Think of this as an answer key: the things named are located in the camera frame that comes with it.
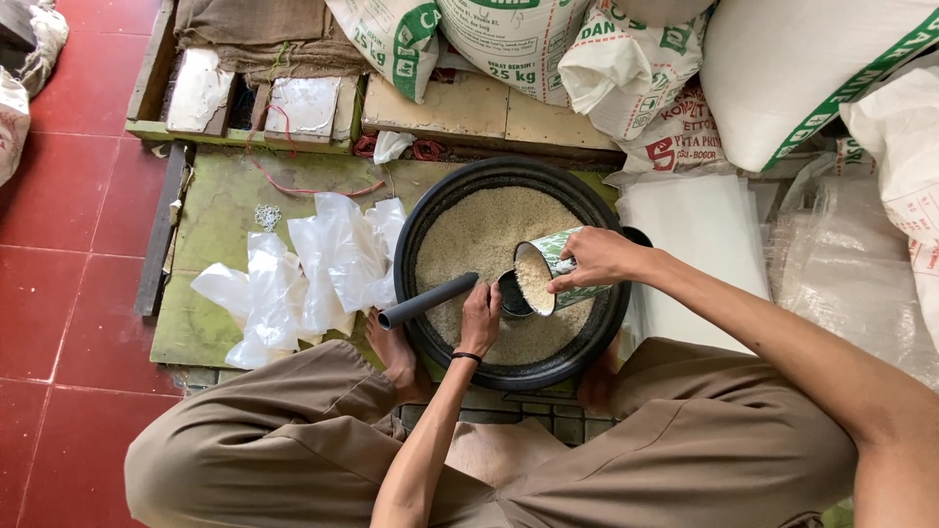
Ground person's right hand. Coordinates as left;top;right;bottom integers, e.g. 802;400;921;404
546;226;657;295

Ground person's left hand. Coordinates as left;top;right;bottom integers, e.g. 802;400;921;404
458;282;504;359

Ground grey pipe-handled black scoop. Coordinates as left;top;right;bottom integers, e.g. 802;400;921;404
377;268;538;331

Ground green patterned enamel mug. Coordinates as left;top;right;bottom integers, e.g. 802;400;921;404
513;226;613;318

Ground rice in mug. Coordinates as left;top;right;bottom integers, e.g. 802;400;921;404
515;249;556;315

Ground heap of rice in basin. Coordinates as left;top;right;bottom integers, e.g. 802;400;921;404
414;185;597;367

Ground round black basin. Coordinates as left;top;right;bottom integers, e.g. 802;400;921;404
393;156;654;392

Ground person's left foot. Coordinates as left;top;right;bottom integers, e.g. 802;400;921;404
364;307;435;406

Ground person's foot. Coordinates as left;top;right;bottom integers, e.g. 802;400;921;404
575;336;626;416
364;307;435;406

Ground person's right foot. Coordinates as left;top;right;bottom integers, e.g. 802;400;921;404
575;336;626;416

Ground red rubber bands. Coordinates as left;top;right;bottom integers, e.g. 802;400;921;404
353;132;447;163

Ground pile of clear plastic bags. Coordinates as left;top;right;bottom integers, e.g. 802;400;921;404
190;192;408;371

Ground crumpled white plastic scrap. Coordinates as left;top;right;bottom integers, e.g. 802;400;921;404
373;131;417;166

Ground light wooden platform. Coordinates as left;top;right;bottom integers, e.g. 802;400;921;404
361;71;625;165

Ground stack of white plastic sheets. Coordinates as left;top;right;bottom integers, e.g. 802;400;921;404
615;173;771;356

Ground person's brown trousers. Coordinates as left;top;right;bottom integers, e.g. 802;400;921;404
124;336;861;528

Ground white sack with red print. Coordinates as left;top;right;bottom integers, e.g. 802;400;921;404
604;79;737;188

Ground wide white sack green print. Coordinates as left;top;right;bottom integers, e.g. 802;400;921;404
436;0;592;109

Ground crumpled white sack green print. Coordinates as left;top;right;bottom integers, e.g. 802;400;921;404
557;0;718;142

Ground white sack with green print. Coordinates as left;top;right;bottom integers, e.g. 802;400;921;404
325;0;443;105

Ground green painted wooden board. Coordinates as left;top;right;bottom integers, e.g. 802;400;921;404
150;149;622;370

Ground green-edged wooden pallet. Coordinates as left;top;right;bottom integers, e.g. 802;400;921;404
125;0;366;155

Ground dark wooden plank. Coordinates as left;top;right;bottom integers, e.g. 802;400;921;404
134;141;196;318

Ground brown burlap sack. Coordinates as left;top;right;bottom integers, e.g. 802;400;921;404
173;0;372;83

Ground heap of crinkled clear plastic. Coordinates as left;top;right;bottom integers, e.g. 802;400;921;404
763;150;939;391

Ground large white sack green stripe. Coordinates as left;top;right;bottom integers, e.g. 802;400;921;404
699;0;939;174

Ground white sack red dotted print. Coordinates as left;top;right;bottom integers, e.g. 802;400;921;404
839;66;939;334

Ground dirty white sack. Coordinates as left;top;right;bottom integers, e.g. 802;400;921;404
0;0;70;189

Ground red string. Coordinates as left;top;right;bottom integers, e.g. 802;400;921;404
245;103;387;199

